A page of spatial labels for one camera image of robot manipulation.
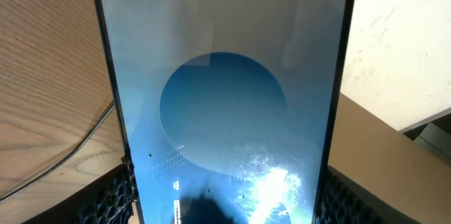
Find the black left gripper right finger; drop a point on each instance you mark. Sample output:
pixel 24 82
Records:
pixel 345 202

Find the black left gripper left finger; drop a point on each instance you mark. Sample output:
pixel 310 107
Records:
pixel 107 200

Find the blue Galaxy smartphone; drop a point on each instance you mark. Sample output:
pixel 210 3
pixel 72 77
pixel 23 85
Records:
pixel 226 107

